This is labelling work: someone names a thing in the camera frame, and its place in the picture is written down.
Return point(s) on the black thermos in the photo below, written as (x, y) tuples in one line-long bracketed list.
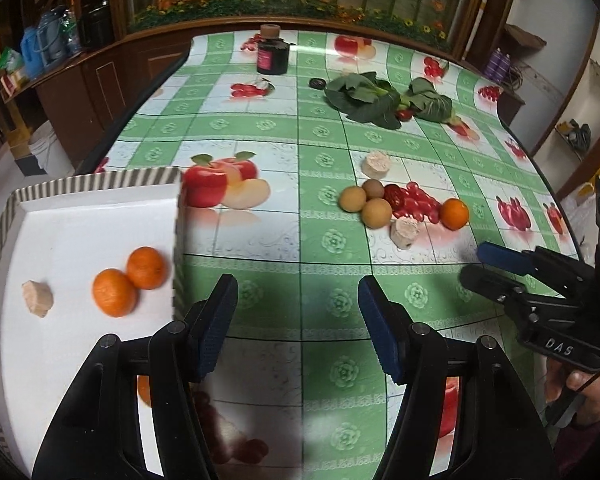
[(97, 25)]

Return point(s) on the small black cap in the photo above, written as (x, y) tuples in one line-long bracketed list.
[(317, 83)]

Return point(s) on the blue plastic jug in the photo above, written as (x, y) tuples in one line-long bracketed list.
[(30, 52)]

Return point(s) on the dark bottle with brown cap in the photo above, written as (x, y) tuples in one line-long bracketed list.
[(271, 55)]

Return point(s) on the purple bottle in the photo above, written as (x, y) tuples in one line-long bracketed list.
[(506, 66), (495, 62)]

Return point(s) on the green snack bag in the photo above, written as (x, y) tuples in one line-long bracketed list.
[(10, 62)]

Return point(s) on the orange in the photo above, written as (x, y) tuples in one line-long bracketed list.
[(144, 391), (114, 292), (454, 213), (147, 267)]

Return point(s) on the clear blue water jug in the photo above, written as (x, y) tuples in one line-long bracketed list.
[(52, 35)]

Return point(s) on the small brown side cabinet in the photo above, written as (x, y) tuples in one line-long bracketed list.
[(511, 102)]

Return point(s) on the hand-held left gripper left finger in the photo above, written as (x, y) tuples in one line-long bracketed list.
[(215, 340)]

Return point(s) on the red date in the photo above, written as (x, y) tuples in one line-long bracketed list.
[(394, 195)]

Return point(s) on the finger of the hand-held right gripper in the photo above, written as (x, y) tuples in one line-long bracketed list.
[(505, 257), (485, 282)]

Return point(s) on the beige food chunk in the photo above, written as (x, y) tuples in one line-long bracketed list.
[(377, 164), (405, 232), (37, 299)]

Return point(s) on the green bok choy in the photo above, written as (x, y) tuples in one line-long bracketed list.
[(362, 100), (430, 102)]

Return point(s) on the round tan fruit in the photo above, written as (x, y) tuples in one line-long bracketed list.
[(352, 199), (376, 212), (372, 188)]

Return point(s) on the brown wooden cabinet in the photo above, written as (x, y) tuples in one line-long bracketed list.
[(130, 75)]

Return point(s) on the white tray with striped rim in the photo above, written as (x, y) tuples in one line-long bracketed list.
[(80, 240)]

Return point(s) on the white bucket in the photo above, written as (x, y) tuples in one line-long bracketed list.
[(45, 152)]

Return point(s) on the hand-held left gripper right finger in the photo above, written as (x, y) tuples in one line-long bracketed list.
[(380, 335)]

